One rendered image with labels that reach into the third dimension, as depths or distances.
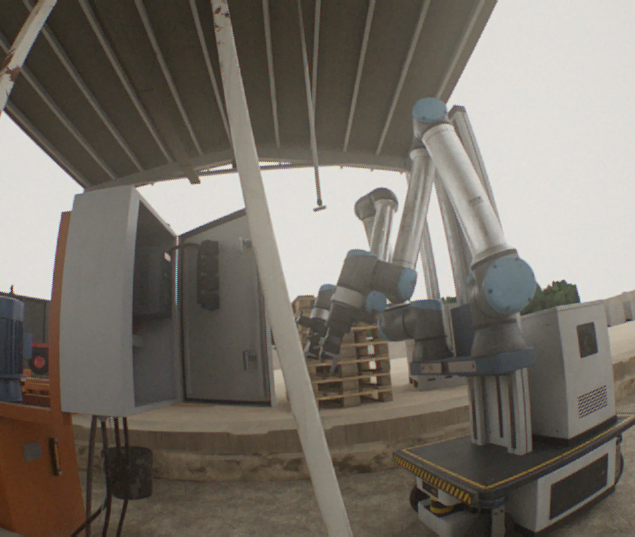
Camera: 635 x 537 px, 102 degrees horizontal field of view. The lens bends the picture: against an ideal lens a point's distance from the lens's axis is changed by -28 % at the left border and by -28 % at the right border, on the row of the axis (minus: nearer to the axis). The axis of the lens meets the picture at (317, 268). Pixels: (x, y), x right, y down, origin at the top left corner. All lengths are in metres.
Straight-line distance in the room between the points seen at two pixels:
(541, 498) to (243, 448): 1.77
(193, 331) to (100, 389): 0.44
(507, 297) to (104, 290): 1.03
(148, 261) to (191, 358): 0.35
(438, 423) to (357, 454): 0.58
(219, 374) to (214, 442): 1.34
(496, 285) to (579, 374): 0.64
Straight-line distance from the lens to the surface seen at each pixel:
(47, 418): 1.05
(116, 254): 0.96
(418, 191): 1.22
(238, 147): 0.84
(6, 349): 1.61
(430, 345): 1.54
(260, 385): 1.01
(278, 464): 2.37
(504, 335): 1.14
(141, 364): 1.32
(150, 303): 1.17
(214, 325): 1.15
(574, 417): 1.45
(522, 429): 1.40
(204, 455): 2.47
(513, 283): 0.98
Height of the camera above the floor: 0.76
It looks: 15 degrees up
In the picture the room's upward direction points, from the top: 5 degrees counter-clockwise
